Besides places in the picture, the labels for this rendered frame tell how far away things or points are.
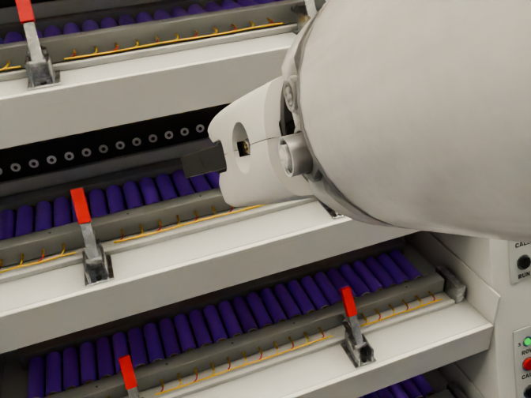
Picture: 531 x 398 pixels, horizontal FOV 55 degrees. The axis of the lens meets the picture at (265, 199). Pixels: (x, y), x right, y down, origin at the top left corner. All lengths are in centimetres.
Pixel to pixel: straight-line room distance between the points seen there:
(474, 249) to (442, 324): 10
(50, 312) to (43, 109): 19
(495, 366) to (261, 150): 62
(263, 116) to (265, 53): 33
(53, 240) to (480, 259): 51
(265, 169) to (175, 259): 36
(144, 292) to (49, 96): 21
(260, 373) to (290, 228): 19
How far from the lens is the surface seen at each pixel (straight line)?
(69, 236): 58
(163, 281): 53
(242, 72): 51
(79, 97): 50
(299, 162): 16
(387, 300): 71
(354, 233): 58
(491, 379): 79
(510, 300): 74
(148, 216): 58
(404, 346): 69
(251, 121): 20
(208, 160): 26
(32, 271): 57
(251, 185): 21
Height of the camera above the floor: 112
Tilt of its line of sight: 15 degrees down
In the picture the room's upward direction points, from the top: 10 degrees counter-clockwise
